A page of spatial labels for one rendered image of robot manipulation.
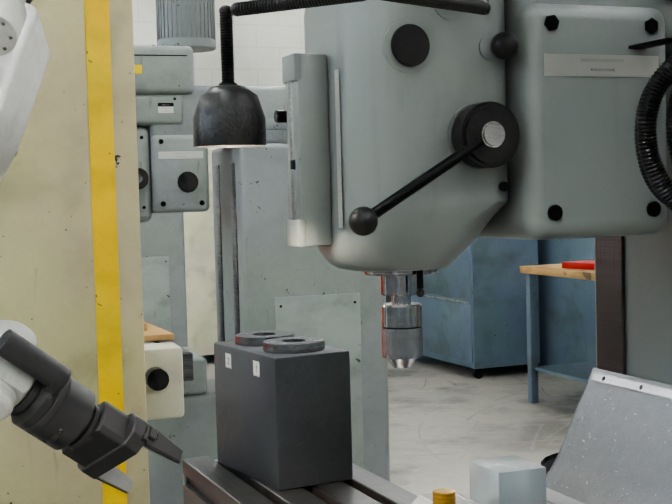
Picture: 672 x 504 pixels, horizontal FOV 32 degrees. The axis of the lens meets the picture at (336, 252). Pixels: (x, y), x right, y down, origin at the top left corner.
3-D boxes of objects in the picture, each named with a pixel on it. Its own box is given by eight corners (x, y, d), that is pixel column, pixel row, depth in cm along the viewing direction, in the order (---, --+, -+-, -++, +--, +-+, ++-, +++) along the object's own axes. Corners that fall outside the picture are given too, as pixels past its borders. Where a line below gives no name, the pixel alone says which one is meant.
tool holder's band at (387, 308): (373, 312, 137) (373, 303, 137) (408, 309, 139) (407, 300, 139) (394, 315, 133) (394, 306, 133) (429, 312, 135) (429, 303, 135)
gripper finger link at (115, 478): (134, 476, 165) (99, 454, 162) (129, 495, 163) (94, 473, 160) (126, 481, 166) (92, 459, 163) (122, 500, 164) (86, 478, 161)
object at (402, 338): (374, 356, 138) (373, 312, 137) (409, 352, 140) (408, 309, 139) (395, 360, 133) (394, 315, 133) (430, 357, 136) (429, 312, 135)
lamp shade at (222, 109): (178, 147, 116) (176, 83, 116) (222, 148, 123) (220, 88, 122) (238, 144, 113) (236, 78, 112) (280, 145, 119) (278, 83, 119)
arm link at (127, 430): (82, 495, 159) (10, 451, 153) (99, 439, 166) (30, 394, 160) (143, 459, 152) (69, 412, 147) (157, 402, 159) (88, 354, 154)
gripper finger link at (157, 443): (176, 468, 158) (140, 445, 155) (180, 449, 160) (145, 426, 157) (184, 464, 157) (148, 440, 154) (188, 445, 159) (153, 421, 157)
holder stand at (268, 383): (278, 491, 165) (273, 348, 164) (216, 462, 184) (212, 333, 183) (353, 479, 171) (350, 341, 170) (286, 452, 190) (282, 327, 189)
